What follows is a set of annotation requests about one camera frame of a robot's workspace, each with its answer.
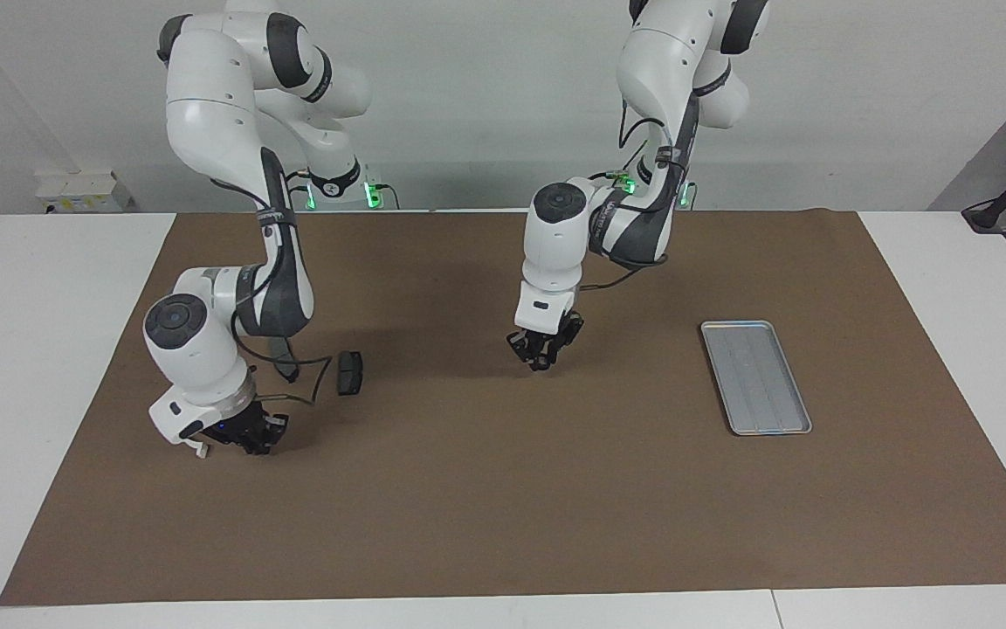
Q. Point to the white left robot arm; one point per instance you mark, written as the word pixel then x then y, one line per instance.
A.
pixel 555 253

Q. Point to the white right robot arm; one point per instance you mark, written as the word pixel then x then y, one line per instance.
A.
pixel 206 105

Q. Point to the short grey brake pad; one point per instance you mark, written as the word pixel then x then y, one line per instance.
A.
pixel 351 374

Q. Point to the white power strip box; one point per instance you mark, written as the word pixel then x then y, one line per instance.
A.
pixel 75 196

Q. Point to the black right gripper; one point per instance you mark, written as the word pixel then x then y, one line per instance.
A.
pixel 241 428

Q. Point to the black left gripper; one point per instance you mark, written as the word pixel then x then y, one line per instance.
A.
pixel 551 336

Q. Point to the silver metal tray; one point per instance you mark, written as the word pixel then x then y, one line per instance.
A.
pixel 756 380

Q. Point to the long grey brake pad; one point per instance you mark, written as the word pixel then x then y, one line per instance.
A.
pixel 287 371

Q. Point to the brown table mat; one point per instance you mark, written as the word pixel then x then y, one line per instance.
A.
pixel 503 489

